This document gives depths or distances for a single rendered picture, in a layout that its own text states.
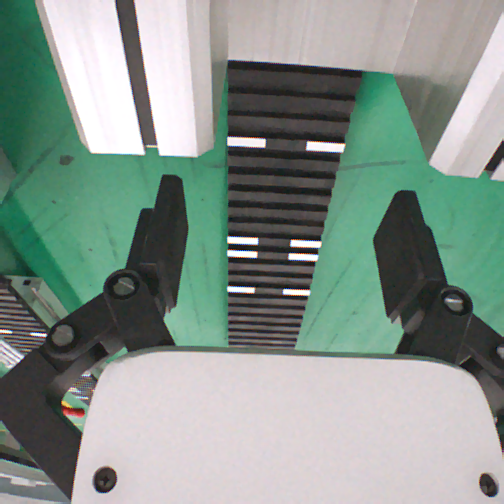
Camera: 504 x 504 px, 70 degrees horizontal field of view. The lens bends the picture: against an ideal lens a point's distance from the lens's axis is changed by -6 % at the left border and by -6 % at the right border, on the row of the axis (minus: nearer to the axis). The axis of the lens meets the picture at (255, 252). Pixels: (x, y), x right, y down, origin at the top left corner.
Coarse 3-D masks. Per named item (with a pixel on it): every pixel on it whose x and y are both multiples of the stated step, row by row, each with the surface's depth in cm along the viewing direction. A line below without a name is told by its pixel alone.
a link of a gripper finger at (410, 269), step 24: (408, 192) 13; (384, 216) 15; (408, 216) 13; (384, 240) 15; (408, 240) 12; (432, 240) 13; (384, 264) 14; (408, 264) 12; (432, 264) 12; (384, 288) 14; (408, 288) 12; (432, 288) 12; (408, 312) 12; (480, 336) 11; (456, 360) 12; (480, 360) 11
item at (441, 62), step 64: (64, 0) 5; (128, 0) 5; (192, 0) 5; (256, 0) 9; (320, 0) 8; (384, 0) 8; (448, 0) 7; (64, 64) 6; (128, 64) 6; (192, 64) 6; (320, 64) 10; (384, 64) 10; (448, 64) 7; (128, 128) 7; (192, 128) 7; (448, 128) 7
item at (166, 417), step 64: (128, 384) 9; (192, 384) 9; (256, 384) 9; (320, 384) 9; (384, 384) 9; (448, 384) 9; (128, 448) 8; (192, 448) 8; (256, 448) 8; (320, 448) 8; (384, 448) 8; (448, 448) 8
